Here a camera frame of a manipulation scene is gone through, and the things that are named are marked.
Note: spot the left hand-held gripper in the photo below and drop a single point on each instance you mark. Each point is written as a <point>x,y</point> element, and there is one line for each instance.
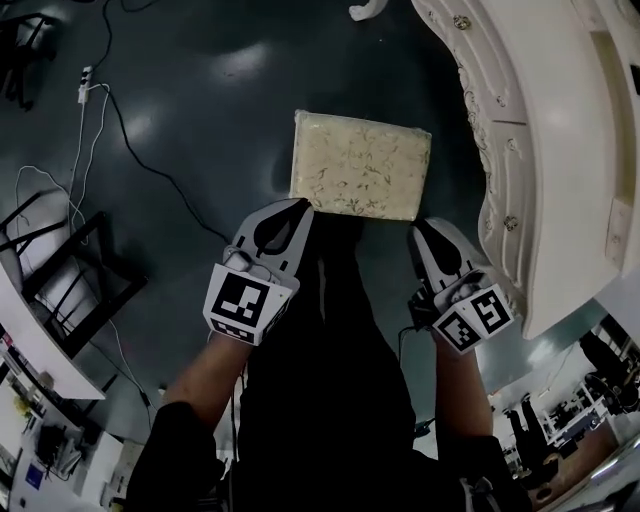
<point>240,300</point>

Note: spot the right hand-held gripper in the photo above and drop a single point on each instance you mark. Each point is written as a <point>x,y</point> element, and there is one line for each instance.
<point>475,320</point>

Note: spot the gold floral upholstered stool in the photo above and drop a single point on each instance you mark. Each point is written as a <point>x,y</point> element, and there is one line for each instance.
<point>360,165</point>

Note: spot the white ornate dressing table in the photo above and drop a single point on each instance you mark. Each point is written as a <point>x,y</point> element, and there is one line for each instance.
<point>550,125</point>

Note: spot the person's right forearm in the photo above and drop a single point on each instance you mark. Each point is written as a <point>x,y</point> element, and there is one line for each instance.
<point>460,395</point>

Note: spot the person's left forearm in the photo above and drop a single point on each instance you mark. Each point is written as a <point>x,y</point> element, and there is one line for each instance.
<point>210,370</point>

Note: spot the person's legs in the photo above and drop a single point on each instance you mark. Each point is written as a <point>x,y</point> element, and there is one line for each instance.
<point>330,350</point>

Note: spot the person's black shirt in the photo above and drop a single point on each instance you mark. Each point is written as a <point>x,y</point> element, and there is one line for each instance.
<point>175,450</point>

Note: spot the white power strip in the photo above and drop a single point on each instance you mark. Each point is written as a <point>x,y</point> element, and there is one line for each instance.
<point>85,85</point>

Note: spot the white desk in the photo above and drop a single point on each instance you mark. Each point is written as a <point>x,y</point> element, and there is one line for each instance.
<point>45,345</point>

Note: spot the black office chair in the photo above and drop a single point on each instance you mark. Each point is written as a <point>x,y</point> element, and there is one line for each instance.
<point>22,60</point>

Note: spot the black metal frame chair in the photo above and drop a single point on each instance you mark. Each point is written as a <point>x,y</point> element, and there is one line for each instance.
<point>75,280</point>

